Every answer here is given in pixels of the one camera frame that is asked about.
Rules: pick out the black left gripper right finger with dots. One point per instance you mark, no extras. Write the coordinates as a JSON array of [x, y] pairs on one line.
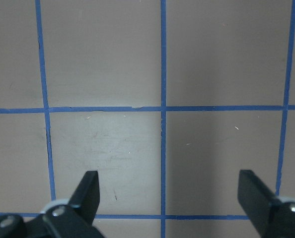
[[257, 201]]

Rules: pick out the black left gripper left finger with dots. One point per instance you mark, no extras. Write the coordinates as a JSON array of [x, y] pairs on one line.
[[85, 199]]

